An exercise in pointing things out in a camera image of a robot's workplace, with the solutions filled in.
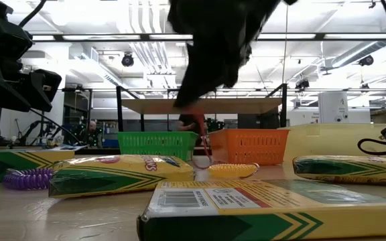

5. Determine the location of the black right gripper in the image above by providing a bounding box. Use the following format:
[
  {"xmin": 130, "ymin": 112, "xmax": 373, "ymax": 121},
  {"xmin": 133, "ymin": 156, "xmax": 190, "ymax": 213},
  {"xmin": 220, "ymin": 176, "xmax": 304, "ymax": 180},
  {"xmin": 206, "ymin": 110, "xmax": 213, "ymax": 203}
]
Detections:
[{"xmin": 167, "ymin": 0, "xmax": 300, "ymax": 108}]

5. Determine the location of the black metal rig frame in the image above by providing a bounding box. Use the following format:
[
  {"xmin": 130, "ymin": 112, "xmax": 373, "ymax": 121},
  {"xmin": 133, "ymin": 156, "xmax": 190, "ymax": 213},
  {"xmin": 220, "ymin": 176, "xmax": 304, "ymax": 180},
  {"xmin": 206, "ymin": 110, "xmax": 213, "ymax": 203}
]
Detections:
[{"xmin": 28, "ymin": 32, "xmax": 386, "ymax": 42}]

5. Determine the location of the white pillar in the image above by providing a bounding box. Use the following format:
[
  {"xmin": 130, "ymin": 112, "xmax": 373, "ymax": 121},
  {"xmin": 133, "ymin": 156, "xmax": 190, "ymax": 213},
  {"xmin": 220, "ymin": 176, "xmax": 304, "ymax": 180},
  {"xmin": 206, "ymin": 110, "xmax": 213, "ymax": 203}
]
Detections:
[{"xmin": 318, "ymin": 90, "xmax": 350, "ymax": 124}]

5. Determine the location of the black steel rack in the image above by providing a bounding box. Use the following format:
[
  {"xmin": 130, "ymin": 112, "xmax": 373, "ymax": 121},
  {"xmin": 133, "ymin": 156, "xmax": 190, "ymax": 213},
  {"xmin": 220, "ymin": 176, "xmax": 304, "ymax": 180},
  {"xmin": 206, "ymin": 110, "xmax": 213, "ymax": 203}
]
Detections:
[{"xmin": 62, "ymin": 86, "xmax": 386, "ymax": 150}]

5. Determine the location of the yellow-orange coil bracelet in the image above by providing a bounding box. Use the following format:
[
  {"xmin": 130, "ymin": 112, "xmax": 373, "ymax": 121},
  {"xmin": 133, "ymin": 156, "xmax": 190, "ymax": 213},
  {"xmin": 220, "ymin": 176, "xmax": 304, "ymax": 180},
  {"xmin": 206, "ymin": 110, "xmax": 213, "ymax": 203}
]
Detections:
[{"xmin": 207, "ymin": 162, "xmax": 260, "ymax": 179}]

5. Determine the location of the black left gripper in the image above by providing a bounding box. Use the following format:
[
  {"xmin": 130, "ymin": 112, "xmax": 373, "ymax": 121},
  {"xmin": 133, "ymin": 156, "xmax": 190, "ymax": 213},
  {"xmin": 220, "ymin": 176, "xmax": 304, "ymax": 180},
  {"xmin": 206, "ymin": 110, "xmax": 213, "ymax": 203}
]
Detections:
[{"xmin": 0, "ymin": 62, "xmax": 63, "ymax": 113}]

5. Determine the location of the yellow plastic basket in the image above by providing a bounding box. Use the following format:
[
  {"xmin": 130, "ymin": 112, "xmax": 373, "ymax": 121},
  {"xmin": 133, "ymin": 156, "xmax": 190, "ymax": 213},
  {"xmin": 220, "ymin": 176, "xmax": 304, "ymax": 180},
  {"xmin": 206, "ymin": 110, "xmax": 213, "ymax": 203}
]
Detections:
[{"xmin": 278, "ymin": 123, "xmax": 386, "ymax": 161}]

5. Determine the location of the wooden desk shelf riser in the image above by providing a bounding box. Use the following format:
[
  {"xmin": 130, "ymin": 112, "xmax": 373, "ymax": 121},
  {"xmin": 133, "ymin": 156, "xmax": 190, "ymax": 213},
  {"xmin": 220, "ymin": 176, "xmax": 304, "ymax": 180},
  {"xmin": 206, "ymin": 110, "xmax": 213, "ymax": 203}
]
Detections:
[{"xmin": 115, "ymin": 83, "xmax": 288, "ymax": 155}]

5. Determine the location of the person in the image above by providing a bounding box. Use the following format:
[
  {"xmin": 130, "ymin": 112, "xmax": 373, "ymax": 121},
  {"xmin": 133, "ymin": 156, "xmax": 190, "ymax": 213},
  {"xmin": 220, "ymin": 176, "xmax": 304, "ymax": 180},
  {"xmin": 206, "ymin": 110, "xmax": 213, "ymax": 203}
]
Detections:
[
  {"xmin": 176, "ymin": 113, "xmax": 210, "ymax": 133},
  {"xmin": 78, "ymin": 120, "xmax": 103, "ymax": 148}
]

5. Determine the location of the large yellow crayon box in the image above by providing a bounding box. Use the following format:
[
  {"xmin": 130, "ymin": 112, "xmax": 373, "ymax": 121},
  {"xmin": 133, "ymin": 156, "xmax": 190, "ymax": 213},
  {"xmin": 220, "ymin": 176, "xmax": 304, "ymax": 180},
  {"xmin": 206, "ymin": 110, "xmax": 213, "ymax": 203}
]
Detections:
[{"xmin": 136, "ymin": 179, "xmax": 386, "ymax": 241}]

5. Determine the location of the small black lab robot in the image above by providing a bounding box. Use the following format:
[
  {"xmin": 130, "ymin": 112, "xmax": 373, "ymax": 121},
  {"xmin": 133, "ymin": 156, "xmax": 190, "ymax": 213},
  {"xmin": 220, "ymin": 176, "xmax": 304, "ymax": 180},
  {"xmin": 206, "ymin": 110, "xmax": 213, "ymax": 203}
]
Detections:
[{"xmin": 209, "ymin": 117, "xmax": 227, "ymax": 132}]

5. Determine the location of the orange plastic basket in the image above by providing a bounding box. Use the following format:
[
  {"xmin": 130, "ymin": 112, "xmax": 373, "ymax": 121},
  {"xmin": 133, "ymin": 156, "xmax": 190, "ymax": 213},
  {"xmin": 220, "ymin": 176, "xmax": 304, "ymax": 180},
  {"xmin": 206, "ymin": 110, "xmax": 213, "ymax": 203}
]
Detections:
[{"xmin": 208, "ymin": 129, "xmax": 290, "ymax": 166}]

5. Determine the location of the small yellow crayon pack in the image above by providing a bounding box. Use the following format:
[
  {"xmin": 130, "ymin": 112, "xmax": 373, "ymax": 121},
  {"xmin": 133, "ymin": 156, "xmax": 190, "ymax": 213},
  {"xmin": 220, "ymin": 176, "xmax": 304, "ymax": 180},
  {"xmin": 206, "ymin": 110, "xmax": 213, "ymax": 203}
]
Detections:
[
  {"xmin": 292, "ymin": 155, "xmax": 386, "ymax": 185},
  {"xmin": 48, "ymin": 154, "xmax": 196, "ymax": 199}
]

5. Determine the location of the thin black cable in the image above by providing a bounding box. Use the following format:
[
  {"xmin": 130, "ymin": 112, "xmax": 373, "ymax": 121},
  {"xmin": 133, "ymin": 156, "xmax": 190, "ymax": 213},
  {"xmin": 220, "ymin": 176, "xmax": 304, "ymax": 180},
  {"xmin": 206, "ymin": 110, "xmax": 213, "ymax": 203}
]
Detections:
[{"xmin": 28, "ymin": 107, "xmax": 83, "ymax": 147}]

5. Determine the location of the purple coil bracelet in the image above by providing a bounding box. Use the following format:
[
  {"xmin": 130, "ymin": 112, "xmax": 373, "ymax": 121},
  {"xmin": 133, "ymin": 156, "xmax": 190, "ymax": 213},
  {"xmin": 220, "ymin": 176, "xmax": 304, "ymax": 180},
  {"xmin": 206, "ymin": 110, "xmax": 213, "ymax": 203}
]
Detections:
[{"xmin": 2, "ymin": 167, "xmax": 55, "ymax": 192}]

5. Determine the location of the red rubber band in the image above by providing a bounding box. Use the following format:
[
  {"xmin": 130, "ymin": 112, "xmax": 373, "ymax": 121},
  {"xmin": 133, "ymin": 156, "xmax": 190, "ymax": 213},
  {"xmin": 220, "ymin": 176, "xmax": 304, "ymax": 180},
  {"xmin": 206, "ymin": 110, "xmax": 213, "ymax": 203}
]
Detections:
[{"xmin": 185, "ymin": 106, "xmax": 218, "ymax": 171}]

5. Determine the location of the black ceiling spotlight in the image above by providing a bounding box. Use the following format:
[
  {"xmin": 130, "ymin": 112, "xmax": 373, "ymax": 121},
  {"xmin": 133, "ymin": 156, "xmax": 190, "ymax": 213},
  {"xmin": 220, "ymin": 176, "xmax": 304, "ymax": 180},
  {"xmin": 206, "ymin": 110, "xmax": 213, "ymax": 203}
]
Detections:
[
  {"xmin": 295, "ymin": 78, "xmax": 310, "ymax": 91},
  {"xmin": 121, "ymin": 52, "xmax": 135, "ymax": 68},
  {"xmin": 359, "ymin": 54, "xmax": 375, "ymax": 67}
]

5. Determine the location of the green plastic basket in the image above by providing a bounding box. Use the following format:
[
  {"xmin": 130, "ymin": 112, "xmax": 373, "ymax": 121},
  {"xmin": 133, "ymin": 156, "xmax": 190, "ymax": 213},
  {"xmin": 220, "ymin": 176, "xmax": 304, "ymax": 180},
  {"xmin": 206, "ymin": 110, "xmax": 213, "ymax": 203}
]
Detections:
[{"xmin": 117, "ymin": 131, "xmax": 199, "ymax": 163}]

